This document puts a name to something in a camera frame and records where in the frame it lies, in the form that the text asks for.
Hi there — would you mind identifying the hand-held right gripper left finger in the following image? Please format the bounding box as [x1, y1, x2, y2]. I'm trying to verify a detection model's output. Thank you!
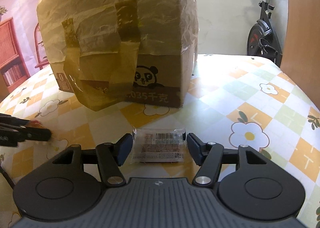
[51, 133, 133, 187]

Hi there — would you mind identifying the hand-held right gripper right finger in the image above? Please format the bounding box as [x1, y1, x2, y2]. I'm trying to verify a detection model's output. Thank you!
[186, 132, 269, 188]

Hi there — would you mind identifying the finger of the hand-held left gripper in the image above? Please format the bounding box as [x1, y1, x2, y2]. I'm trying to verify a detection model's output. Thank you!
[0, 127, 52, 147]
[0, 114, 35, 128]

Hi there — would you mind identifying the small pink packet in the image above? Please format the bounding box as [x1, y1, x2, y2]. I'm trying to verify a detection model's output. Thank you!
[30, 120, 45, 130]

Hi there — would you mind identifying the clear labelled snack packet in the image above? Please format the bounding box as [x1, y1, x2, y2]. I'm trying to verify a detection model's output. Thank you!
[131, 127, 187, 162]

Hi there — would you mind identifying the cardboard box with plastic liner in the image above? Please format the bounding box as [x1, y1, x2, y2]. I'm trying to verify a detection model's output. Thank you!
[36, 0, 199, 112]

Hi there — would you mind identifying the checkered flower tablecloth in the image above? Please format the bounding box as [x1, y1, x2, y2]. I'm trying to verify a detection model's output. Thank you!
[0, 54, 320, 228]

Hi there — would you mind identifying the black exercise bike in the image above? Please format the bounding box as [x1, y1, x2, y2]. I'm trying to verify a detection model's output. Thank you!
[244, 0, 288, 67]

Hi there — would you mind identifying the brown wooden panel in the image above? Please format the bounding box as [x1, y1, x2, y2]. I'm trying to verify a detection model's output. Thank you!
[280, 0, 320, 113]

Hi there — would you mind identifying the black cable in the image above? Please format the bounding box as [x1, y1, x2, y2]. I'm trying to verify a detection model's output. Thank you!
[0, 165, 15, 190]

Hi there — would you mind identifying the printed wall backdrop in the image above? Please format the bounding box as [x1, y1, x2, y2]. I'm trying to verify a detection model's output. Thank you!
[0, 0, 83, 98]

